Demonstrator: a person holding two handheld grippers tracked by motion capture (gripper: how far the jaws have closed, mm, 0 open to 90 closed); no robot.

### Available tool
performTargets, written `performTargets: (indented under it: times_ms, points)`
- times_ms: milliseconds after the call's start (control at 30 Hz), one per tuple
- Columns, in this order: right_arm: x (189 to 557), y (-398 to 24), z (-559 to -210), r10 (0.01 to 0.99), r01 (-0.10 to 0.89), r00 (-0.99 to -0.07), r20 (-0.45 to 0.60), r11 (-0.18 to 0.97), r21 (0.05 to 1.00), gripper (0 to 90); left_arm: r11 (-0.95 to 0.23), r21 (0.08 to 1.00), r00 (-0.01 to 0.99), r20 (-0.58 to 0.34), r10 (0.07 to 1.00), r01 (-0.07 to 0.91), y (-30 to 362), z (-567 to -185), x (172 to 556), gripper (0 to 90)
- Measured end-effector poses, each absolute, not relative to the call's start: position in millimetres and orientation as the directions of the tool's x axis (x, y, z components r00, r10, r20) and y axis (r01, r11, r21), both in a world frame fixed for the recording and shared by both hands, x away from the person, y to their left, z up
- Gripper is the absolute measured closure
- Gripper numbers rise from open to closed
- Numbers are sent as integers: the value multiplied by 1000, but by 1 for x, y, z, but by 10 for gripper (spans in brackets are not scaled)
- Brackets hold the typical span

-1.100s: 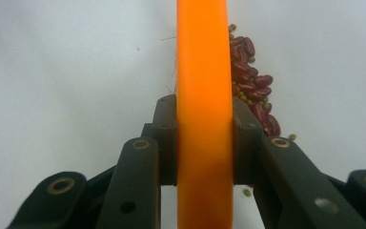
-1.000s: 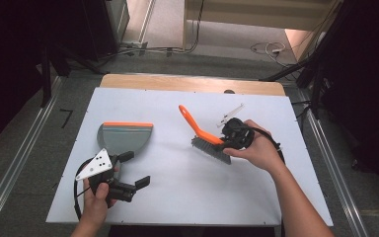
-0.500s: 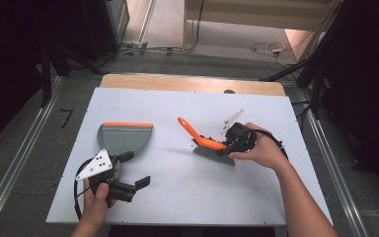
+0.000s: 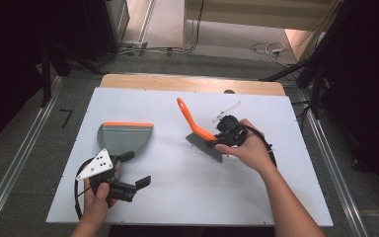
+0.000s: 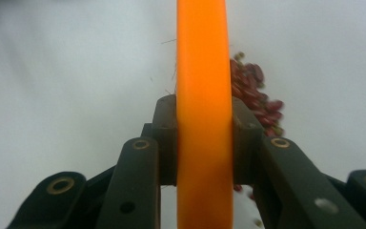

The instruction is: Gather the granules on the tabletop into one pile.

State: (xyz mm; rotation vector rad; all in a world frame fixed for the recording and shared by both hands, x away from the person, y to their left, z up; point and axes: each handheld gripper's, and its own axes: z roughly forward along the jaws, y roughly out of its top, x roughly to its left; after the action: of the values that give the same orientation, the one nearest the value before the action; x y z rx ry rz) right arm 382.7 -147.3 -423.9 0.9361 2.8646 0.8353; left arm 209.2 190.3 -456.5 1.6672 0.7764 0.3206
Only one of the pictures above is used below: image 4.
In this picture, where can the grey floor bracket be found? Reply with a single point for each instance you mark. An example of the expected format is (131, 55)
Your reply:
(135, 44)

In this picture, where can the metal floor rail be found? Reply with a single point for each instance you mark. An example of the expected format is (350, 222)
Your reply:
(13, 171)
(353, 210)

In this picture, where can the light wooden panel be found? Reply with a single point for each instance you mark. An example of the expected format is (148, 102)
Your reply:
(297, 41)

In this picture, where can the orange brush with grey bristles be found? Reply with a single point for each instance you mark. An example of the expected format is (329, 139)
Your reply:
(200, 144)

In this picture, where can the black metal stand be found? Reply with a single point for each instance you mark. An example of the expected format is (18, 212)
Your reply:
(47, 85)
(316, 95)

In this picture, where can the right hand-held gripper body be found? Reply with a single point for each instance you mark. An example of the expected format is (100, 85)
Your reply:
(230, 131)

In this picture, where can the person's left hand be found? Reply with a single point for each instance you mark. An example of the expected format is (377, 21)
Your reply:
(95, 207)

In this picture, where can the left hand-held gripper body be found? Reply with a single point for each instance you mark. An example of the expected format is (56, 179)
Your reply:
(97, 164)

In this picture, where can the dark cabinet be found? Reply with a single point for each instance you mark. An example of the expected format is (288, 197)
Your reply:
(98, 29)

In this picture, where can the wooden table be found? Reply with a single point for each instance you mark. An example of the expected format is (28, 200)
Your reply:
(177, 84)

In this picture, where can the beige shelf unit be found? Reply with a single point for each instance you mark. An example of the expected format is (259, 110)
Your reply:
(253, 19)

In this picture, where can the white table board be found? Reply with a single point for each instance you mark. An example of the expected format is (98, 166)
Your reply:
(184, 197)

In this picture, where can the person's right hand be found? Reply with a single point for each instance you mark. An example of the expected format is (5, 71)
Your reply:
(250, 151)

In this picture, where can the grey dustpan with orange edge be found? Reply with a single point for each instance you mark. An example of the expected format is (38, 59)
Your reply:
(125, 138)

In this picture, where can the dark round table grommet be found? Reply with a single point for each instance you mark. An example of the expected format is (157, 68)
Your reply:
(229, 91)

